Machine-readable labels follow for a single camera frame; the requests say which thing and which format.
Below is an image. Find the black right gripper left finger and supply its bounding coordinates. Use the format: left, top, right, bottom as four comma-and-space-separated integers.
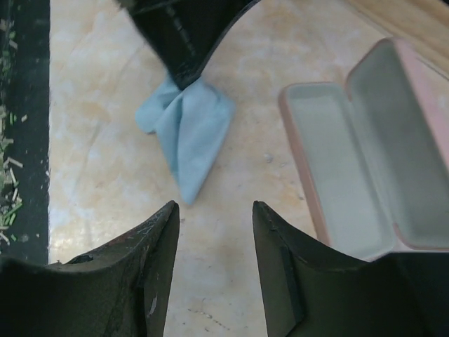
1, 201, 180, 336

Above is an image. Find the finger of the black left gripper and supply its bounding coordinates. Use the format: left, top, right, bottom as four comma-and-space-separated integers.
117, 0, 258, 90

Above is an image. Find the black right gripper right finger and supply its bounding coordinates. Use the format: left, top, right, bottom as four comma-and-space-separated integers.
253, 201, 448, 336

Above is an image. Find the light blue cleaning cloth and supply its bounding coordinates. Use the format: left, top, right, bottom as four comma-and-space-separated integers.
135, 76, 236, 204

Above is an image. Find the pink glasses case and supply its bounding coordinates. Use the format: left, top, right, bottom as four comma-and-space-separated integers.
279, 38, 448, 260

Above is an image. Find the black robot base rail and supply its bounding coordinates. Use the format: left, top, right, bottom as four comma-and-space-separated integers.
1, 1, 51, 264

